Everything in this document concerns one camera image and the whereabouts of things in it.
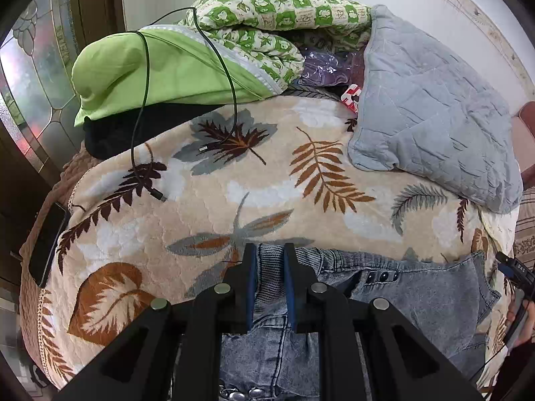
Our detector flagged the grey denim jeans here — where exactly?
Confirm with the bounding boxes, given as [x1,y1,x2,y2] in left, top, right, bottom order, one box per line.
[217,243,503,401]

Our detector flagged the person right hand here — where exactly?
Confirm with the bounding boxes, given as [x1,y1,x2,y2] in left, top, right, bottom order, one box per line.
[506,300,535,350]

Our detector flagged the striped floral sofa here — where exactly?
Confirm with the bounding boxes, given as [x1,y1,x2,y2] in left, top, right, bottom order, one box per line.
[512,102,535,268]

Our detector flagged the leaf pattern bed blanket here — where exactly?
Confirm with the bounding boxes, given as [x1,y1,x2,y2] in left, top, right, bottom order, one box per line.
[20,97,518,387]

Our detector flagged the black smartphone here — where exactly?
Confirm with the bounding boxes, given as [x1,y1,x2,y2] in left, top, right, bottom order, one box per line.
[28,202,70,289]

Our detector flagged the grey quilted pillow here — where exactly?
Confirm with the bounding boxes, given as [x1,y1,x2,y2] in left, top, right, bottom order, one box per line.
[347,5,523,215]

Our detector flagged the purple patterned cloth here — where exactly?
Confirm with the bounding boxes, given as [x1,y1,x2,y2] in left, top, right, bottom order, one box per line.
[297,47,364,87]

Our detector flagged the green patterned quilt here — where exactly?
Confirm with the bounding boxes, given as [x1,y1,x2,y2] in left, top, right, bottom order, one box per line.
[72,0,372,126]

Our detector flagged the black charger cable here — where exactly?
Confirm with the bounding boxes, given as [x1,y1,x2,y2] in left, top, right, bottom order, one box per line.
[129,6,239,204]

